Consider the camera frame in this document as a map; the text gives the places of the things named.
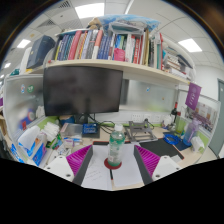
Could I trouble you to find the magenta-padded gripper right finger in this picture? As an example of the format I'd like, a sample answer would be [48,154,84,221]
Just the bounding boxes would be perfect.
[132,144,183,186]

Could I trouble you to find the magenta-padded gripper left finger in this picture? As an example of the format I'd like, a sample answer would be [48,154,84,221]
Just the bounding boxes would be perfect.
[42,144,95,187]

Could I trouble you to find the green-labelled clear drink bottle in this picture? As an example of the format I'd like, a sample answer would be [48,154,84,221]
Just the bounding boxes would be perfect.
[106,123,127,168]

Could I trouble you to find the purple water bottle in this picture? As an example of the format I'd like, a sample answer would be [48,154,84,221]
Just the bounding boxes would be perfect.
[182,118,203,147]

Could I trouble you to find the black desk mat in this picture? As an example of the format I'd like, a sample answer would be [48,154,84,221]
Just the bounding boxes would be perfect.
[138,137,185,161]

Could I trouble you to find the blank white paper sheet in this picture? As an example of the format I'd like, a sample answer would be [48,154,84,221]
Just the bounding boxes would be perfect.
[109,142,145,189]

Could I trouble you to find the handwritten white paper sheet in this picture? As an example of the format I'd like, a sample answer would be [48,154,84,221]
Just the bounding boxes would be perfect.
[81,143,113,191]

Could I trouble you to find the grey metal laptop stand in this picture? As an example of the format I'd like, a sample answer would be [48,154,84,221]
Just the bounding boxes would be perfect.
[125,120,159,144]

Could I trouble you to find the clear plastic box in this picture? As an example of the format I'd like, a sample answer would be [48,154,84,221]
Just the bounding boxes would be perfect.
[59,122,84,140]

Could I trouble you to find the stack of white napkins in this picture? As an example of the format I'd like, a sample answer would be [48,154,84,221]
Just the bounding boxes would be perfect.
[42,121,61,143]

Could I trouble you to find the blue round tin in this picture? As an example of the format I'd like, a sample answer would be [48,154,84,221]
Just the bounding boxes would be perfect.
[59,114,76,126]

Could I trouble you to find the blue tissue box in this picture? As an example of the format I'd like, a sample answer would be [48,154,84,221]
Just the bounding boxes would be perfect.
[16,125,48,167]

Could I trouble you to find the dark wine bottle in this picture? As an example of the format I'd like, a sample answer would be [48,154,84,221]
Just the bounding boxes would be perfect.
[170,101,179,125]

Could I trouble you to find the black computer monitor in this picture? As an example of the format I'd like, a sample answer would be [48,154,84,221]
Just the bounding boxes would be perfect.
[42,65,125,118]

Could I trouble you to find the purple hanging sign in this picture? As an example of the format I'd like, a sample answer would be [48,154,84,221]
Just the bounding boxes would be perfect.
[184,82,203,111]

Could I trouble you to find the blue coiled cable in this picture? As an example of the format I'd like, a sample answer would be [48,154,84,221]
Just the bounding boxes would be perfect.
[162,132,181,146]

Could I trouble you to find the wall shelf with books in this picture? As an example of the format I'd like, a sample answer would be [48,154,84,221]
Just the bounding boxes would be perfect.
[19,14,198,86]

